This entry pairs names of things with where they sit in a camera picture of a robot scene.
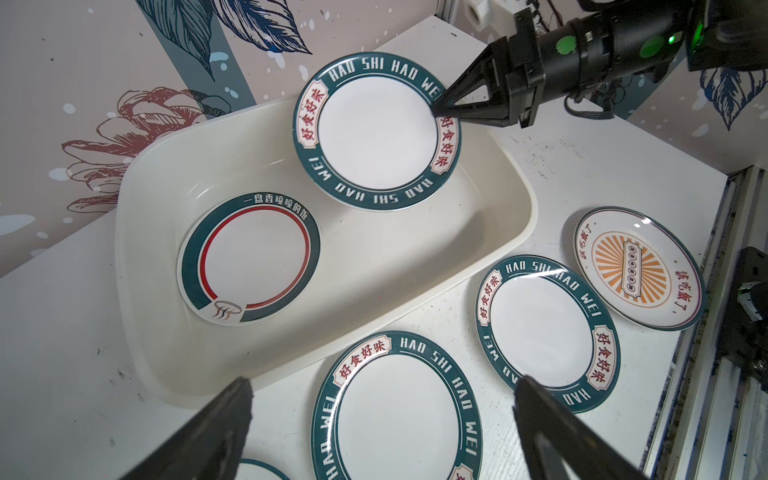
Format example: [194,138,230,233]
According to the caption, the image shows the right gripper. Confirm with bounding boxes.
[431,9,606,128]

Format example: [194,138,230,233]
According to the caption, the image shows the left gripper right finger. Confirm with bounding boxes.
[513,376,644,479]

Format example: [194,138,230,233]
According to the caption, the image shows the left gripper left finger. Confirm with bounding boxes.
[124,377,253,479]

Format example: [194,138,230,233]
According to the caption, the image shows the green rim plate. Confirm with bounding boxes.
[474,255,621,413]
[311,330,483,479]
[292,52,462,211]

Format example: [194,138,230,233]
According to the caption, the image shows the orange sunburst plate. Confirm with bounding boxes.
[574,206,706,331]

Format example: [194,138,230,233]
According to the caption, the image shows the green red ring plate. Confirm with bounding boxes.
[176,191,321,326]

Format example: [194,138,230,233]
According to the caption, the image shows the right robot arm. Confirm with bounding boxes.
[432,1,767,128]

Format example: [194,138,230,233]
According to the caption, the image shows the white plastic bin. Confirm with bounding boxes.
[115,98,539,408]

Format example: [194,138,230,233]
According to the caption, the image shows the white black line plate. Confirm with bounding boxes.
[235,458,289,480]

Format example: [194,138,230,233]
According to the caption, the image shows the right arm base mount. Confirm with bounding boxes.
[716,247,767,392]

